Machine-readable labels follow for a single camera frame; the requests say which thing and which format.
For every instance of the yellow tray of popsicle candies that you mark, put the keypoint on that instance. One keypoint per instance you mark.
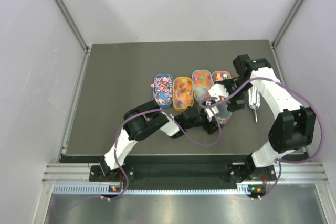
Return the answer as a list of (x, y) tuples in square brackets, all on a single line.
[(183, 96)]

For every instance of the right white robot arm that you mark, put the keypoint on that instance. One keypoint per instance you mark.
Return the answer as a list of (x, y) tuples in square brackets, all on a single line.
[(293, 127)]

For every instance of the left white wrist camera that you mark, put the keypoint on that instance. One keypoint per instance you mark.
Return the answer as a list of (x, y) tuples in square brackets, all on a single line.
[(211, 112)]

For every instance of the clear plastic jar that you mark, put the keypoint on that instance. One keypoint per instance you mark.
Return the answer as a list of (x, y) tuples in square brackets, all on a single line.
[(223, 121)]

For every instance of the clear round jar lid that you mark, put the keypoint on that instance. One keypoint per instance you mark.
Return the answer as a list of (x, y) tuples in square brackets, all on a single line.
[(223, 112)]

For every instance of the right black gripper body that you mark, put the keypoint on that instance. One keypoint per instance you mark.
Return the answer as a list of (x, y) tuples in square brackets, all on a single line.
[(232, 103)]

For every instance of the blue tray of lollipops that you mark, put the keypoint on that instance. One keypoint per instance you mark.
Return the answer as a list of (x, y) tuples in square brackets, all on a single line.
[(163, 90)]

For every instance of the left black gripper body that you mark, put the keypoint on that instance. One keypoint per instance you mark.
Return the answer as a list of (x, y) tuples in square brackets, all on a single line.
[(210, 123)]

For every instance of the pink tray of star candies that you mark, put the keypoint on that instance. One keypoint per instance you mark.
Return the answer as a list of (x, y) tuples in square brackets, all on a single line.
[(220, 75)]

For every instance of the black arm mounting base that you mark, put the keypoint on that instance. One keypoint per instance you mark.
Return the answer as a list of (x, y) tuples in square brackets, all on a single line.
[(230, 173)]

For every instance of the light blue tray of gummies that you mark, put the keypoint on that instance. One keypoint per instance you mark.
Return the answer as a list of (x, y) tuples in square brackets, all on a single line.
[(202, 82)]

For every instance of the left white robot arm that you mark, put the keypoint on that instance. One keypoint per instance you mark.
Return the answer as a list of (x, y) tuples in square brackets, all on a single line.
[(144, 120)]

